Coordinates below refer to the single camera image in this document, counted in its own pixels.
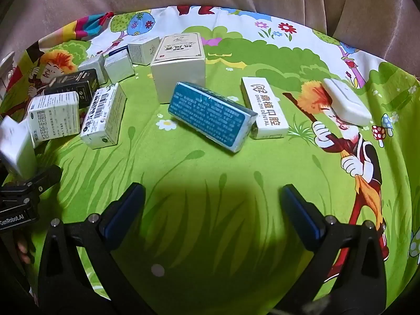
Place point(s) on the long white box orange logo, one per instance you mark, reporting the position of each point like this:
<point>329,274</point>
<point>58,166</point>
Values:
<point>265,108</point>

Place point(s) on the teal box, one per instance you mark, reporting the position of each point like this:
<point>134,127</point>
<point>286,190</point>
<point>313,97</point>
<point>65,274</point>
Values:
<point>210,116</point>

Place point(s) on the small white box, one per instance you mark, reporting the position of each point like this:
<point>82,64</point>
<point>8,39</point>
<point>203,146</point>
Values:
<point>93,68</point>
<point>119,68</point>

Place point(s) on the white box with barcode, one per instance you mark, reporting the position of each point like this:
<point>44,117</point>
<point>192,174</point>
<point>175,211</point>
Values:
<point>103,119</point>

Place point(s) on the white box with diamond logo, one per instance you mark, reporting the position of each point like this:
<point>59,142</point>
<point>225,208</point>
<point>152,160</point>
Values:
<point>142,50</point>

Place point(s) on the black box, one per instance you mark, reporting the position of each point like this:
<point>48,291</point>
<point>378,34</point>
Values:
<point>73,85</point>

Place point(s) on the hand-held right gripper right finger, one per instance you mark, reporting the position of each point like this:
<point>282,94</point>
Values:
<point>303,218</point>

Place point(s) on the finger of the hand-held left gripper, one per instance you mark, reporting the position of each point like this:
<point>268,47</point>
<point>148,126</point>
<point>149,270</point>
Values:
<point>44,177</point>

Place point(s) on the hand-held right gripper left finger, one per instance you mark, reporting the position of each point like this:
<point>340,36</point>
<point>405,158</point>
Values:
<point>122,216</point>

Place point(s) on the plain white box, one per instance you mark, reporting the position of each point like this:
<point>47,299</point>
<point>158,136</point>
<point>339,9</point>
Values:
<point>14,147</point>

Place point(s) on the white medicine box red figure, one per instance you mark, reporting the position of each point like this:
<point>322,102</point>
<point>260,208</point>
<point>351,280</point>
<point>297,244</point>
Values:
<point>54,116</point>

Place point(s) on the person's left hand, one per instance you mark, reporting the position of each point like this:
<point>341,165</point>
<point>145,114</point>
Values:
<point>23,247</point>

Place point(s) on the large beige box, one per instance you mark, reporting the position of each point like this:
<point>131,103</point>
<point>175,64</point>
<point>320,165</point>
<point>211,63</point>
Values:
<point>178,72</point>

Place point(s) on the printed cartoon blanket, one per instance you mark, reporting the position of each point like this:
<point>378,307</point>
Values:
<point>213,170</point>

